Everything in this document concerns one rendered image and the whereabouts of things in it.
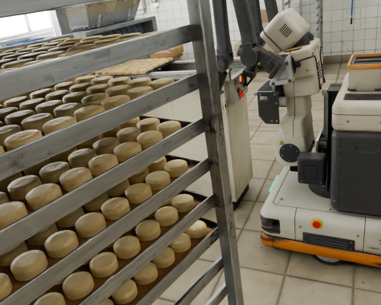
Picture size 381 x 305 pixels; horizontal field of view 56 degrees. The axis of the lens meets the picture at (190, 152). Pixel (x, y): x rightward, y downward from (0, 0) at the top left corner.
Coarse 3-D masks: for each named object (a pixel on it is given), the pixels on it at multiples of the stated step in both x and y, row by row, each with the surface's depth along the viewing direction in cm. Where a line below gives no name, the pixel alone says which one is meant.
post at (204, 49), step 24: (192, 0) 63; (192, 24) 65; (216, 72) 69; (216, 96) 70; (216, 120) 71; (216, 144) 73; (216, 168) 76; (216, 192) 79; (216, 216) 82; (240, 288) 91
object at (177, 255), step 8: (184, 232) 88; (208, 232) 86; (192, 240) 84; (200, 240) 84; (192, 248) 82; (176, 256) 80; (184, 256) 80; (176, 264) 78; (160, 272) 76; (144, 288) 73; (136, 296) 71; (120, 304) 70; (128, 304) 69
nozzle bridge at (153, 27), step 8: (152, 16) 248; (120, 24) 219; (128, 24) 226; (136, 24) 247; (144, 24) 252; (152, 24) 249; (72, 32) 213; (80, 32) 201; (88, 32) 196; (96, 32) 202; (104, 32) 219; (112, 32) 226; (120, 32) 233; (136, 32) 247; (144, 32) 255; (144, 56) 265
